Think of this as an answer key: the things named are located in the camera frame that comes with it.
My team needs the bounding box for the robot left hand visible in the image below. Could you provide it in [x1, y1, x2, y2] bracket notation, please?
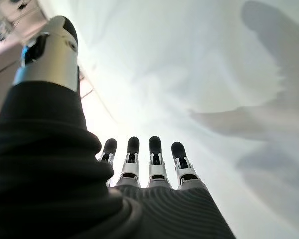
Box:
[0, 16, 237, 239]

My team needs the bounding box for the white duvet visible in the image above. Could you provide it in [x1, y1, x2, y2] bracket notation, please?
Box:
[39, 0, 299, 239]

